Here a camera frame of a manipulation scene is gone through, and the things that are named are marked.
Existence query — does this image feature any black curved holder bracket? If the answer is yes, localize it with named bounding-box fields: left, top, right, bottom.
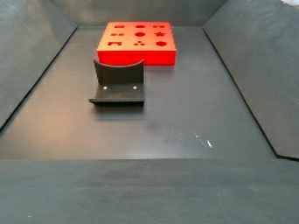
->
left=88, top=60, right=145, bottom=105

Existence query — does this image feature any red shape sorter block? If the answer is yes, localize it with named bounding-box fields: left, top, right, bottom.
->
left=97, top=21, right=176, bottom=66

